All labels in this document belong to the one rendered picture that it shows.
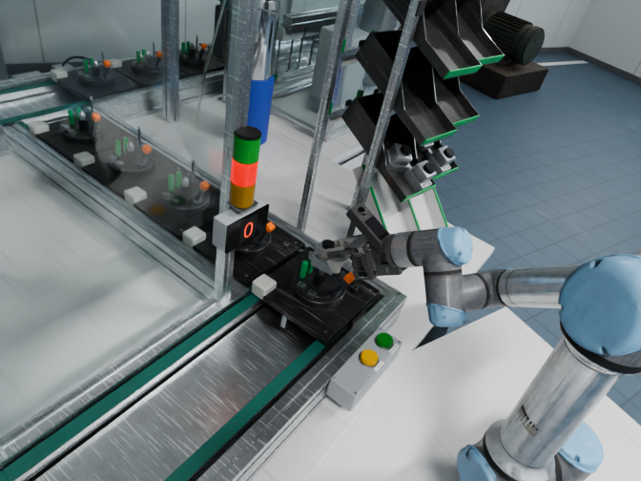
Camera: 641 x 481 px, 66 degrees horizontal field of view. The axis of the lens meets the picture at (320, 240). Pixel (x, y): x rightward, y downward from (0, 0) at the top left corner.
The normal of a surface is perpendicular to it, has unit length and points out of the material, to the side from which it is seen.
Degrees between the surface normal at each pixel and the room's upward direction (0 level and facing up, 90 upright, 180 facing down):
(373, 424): 0
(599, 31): 90
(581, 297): 82
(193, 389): 0
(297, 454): 0
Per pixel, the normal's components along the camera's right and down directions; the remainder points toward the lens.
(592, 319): -0.88, -0.01
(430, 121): 0.44, -0.47
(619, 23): -0.82, 0.22
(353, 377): 0.18, -0.77
